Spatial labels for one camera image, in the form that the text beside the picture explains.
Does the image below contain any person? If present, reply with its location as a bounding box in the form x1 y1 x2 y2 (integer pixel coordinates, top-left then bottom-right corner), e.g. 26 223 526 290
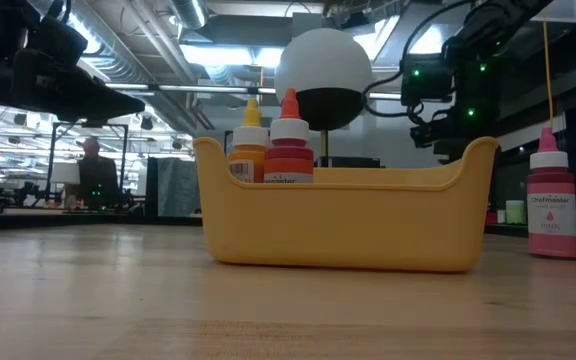
65 137 120 211

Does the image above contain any yellow food coloring bottle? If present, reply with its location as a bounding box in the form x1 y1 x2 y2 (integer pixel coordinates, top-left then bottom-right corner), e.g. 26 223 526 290
226 97 270 184

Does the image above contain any green and white container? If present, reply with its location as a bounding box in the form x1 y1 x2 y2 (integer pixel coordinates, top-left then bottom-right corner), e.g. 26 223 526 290
504 199 526 226

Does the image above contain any white globe lamp black base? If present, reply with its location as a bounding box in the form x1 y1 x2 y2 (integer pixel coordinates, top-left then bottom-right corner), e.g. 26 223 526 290
273 27 375 169

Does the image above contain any yellow hanging cable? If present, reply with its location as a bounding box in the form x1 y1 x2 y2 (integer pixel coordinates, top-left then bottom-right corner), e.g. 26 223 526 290
541 19 555 130

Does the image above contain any pink food coloring bottle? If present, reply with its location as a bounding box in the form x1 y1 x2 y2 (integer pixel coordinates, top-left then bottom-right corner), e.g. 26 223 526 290
526 126 576 260

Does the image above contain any white rectangular box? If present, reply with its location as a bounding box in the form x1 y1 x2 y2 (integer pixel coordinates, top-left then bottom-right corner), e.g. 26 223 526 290
50 162 81 185

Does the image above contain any long ceiling light tube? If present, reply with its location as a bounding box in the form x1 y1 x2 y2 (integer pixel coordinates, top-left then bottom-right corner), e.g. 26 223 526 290
102 82 453 104

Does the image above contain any black gantry frame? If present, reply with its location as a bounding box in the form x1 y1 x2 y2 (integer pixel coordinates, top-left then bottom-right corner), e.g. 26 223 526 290
47 121 130 211

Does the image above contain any grey curtain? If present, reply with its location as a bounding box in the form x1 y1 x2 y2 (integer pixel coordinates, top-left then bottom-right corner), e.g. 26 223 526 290
145 156 203 217

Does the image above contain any white ceiling box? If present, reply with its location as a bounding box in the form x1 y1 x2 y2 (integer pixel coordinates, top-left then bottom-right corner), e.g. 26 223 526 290
532 0 576 24

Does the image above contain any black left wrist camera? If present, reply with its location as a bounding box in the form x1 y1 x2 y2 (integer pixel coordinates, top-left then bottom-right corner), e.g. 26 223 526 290
26 13 90 69

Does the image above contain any silver ventilation duct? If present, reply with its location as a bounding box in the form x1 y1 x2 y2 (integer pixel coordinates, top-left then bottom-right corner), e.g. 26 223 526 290
167 0 210 30

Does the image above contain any yellow plastic bin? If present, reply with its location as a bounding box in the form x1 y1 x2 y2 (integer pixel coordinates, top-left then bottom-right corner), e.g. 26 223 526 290
192 135 501 274

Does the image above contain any bright ceiling light panel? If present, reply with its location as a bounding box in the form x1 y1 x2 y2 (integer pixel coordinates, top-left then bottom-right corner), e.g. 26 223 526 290
367 14 447 61
180 43 284 69

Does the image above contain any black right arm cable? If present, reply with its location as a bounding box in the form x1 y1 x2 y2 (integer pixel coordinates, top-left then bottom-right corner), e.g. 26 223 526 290
362 0 474 120

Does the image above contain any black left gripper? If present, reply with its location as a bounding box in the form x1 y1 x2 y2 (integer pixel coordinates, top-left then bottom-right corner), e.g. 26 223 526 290
10 49 147 121

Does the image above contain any red-orange food coloring bottle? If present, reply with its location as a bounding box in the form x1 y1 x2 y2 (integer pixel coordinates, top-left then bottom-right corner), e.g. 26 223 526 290
263 88 316 184

